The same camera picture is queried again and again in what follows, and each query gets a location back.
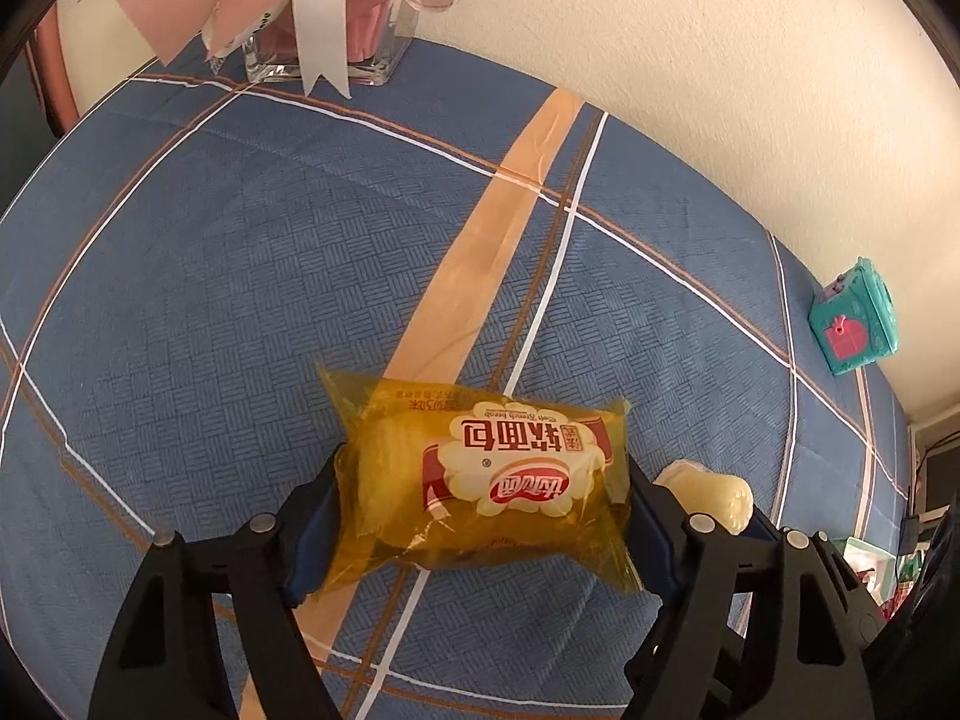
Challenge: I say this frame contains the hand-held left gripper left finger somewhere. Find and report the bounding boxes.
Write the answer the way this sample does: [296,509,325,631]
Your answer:
[88,450,353,720]

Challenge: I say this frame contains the white wooden shelf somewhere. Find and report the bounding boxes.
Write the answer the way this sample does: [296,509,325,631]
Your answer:
[904,405,960,520]

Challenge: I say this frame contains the teal shallow cardboard box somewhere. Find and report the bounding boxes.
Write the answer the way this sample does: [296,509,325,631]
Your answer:
[846,536,914,616]

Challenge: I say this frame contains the yellow bread packet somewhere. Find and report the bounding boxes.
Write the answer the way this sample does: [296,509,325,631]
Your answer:
[315,364,646,601]

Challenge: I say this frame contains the square glass vase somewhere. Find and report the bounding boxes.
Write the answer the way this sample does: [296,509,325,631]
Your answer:
[244,0,417,87]

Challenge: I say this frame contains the teal toy chest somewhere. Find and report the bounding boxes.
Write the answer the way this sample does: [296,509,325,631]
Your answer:
[808,256,899,377]

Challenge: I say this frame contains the pink chair back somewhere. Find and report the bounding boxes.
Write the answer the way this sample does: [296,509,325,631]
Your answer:
[25,15,77,137]

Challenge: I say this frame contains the pale wrapped bun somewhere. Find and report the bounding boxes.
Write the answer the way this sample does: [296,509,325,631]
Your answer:
[652,459,753,535]

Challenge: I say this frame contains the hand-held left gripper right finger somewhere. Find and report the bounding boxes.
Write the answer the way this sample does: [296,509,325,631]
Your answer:
[622,457,886,720]

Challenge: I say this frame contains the blue plaid tablecloth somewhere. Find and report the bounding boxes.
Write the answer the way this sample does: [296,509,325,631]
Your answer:
[0,37,912,720]

